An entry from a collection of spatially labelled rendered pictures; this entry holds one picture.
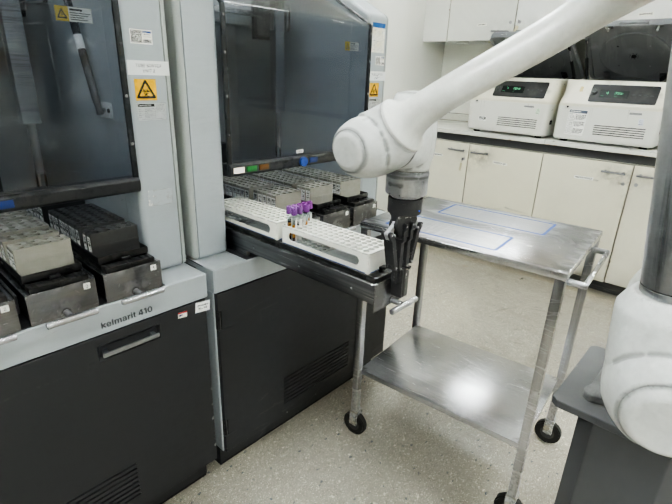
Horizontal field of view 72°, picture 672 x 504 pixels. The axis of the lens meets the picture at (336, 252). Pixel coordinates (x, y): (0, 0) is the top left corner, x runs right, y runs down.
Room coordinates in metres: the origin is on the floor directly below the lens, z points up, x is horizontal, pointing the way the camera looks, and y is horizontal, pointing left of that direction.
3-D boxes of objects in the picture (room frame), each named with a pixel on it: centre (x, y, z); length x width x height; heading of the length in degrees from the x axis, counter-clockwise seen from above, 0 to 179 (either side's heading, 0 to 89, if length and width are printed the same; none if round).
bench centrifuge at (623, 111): (3.05, -1.73, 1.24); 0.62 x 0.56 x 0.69; 139
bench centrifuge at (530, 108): (3.44, -1.30, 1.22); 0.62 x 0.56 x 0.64; 136
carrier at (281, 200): (1.46, 0.17, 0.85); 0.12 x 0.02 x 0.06; 139
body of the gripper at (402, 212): (0.98, -0.15, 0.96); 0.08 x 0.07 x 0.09; 138
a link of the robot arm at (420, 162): (0.97, -0.14, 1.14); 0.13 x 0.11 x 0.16; 146
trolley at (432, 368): (1.37, -0.45, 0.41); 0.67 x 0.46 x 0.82; 53
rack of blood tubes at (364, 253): (1.11, 0.00, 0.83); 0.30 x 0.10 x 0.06; 49
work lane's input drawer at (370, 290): (1.20, 0.10, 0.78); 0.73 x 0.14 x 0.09; 48
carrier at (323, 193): (1.57, 0.06, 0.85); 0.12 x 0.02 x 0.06; 138
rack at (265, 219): (1.32, 0.24, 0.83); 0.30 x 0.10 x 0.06; 48
